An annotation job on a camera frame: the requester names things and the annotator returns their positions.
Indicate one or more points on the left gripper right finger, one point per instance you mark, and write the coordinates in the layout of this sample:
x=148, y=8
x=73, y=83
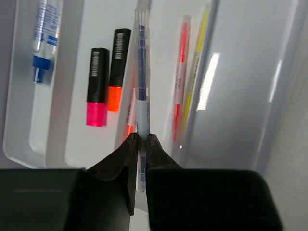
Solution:
x=205, y=199

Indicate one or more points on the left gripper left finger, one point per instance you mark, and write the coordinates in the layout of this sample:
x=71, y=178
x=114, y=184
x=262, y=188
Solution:
x=101, y=198

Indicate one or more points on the pink pen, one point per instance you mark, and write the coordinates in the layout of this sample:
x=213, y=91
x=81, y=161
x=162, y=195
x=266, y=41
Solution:
x=131, y=119
x=180, y=73

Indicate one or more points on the yellow pen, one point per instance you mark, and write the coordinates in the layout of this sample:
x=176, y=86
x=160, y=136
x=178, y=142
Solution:
x=195, y=65

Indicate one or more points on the pink black highlighter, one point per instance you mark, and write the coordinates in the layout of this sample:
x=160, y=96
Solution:
x=96, y=114

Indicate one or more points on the orange-capped black marker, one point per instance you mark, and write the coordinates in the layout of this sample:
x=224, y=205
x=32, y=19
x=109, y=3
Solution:
x=118, y=65

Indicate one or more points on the clear blue-capped spray bottle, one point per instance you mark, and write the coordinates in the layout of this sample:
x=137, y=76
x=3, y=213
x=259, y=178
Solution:
x=46, y=36

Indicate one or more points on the grey thin pen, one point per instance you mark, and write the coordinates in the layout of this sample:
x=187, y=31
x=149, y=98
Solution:
x=142, y=86

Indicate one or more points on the white tiered organizer tray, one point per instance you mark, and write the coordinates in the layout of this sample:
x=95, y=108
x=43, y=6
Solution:
x=235, y=107

